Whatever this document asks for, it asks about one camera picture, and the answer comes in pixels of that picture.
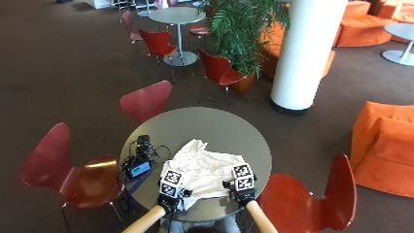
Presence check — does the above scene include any person's right hand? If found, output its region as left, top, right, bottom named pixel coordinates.
left=222, top=180, right=259, bottom=207

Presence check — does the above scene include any black device with blue screen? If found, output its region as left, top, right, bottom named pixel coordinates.
left=127, top=159, right=155, bottom=180

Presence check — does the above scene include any person's left hand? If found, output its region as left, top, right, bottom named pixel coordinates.
left=156, top=186, right=195, bottom=214

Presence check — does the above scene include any the person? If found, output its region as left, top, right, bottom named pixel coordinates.
left=159, top=216, right=244, bottom=233

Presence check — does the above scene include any white marker cube left glove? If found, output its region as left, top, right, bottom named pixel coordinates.
left=159, top=168, right=186, bottom=199

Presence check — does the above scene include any white cloth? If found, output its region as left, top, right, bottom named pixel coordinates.
left=162, top=138, right=256, bottom=212

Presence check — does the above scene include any brown plant pot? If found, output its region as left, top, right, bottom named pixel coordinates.
left=230, top=71, right=259, bottom=95

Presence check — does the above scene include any blue strap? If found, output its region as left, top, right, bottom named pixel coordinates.
left=126, top=177, right=151, bottom=196

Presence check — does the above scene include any grey round pedestal table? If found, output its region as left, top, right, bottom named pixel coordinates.
left=148, top=6, right=208, bottom=68
left=381, top=22, right=414, bottom=68

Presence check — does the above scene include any red wooden chair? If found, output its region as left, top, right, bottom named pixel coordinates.
left=198, top=48, right=249, bottom=110
left=119, top=80, right=174, bottom=125
left=119, top=10, right=146, bottom=54
left=19, top=121, right=127, bottom=233
left=138, top=28, right=180, bottom=82
left=188, top=24, right=212, bottom=50
left=256, top=152, right=359, bottom=233

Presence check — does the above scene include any orange armchair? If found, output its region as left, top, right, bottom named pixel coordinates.
left=349, top=100, right=414, bottom=199

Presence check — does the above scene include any orange bench seat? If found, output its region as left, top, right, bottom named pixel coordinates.
left=257, top=21, right=339, bottom=82

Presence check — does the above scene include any green potted palm plant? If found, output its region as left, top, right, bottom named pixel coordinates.
left=203, top=0, right=292, bottom=78

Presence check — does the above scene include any orange round sofa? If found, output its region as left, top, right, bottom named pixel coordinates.
left=333, top=0, right=399, bottom=49

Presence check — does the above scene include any black camera unit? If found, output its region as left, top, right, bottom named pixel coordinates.
left=135, top=134, right=156, bottom=160

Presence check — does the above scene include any white marker cube glove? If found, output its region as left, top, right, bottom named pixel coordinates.
left=231, top=163, right=257, bottom=192
left=159, top=168, right=186, bottom=199

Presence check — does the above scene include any white marker cube right glove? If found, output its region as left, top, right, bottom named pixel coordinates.
left=231, top=163, right=257, bottom=192

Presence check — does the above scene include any white round pillar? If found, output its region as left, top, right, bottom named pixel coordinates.
left=269, top=0, right=349, bottom=117

